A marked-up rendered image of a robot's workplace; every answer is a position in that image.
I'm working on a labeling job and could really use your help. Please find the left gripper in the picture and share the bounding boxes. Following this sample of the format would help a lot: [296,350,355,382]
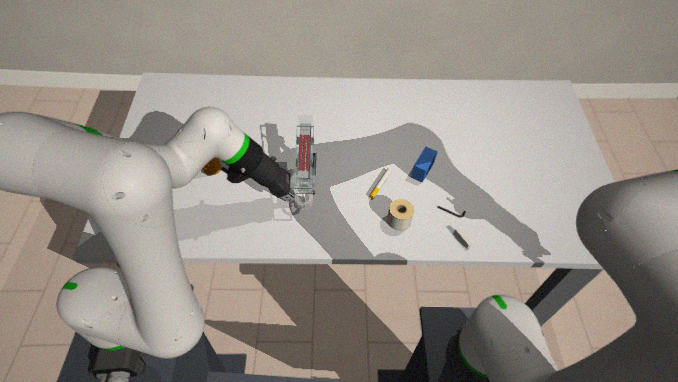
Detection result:
[221,136,294,202]

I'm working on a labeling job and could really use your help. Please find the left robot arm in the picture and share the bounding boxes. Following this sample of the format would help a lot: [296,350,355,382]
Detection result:
[0,107,249,382]

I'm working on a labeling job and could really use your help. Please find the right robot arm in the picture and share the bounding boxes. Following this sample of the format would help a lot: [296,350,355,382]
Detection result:
[447,169,678,382]

